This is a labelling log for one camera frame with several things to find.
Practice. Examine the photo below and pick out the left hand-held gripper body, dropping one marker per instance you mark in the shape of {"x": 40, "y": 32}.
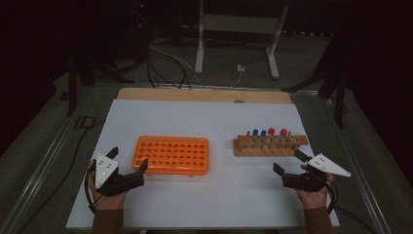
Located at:
{"x": 104, "y": 169}

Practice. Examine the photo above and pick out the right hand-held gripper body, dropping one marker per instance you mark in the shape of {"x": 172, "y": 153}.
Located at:
{"x": 305, "y": 182}

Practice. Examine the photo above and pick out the wooden tube rack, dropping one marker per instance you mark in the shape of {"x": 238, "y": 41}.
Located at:
{"x": 269, "y": 147}

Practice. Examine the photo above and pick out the orange plastic tube rack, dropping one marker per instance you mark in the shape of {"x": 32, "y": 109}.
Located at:
{"x": 172, "y": 155}

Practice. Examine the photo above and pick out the person's right hand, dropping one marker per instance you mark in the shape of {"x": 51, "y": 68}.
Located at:
{"x": 313, "y": 199}

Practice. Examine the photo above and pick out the person's left hand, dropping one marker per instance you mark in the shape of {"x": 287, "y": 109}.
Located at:
{"x": 108, "y": 202}

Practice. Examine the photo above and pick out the uncapped glass test tube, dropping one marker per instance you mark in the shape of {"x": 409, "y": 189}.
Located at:
{"x": 290, "y": 133}
{"x": 248, "y": 133}

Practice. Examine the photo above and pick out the blue capped test tube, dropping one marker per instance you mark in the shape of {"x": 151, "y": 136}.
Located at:
{"x": 255, "y": 132}
{"x": 263, "y": 132}

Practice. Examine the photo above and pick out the black stand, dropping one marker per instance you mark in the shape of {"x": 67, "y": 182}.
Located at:
{"x": 72, "y": 91}
{"x": 340, "y": 104}

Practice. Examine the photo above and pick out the white table sheet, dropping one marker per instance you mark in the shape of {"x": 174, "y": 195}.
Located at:
{"x": 201, "y": 120}

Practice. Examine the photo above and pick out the white metal stand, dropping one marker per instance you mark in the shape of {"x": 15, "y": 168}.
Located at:
{"x": 274, "y": 58}

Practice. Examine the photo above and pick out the dark equipment stand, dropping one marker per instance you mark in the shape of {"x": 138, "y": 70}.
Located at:
{"x": 140, "y": 29}

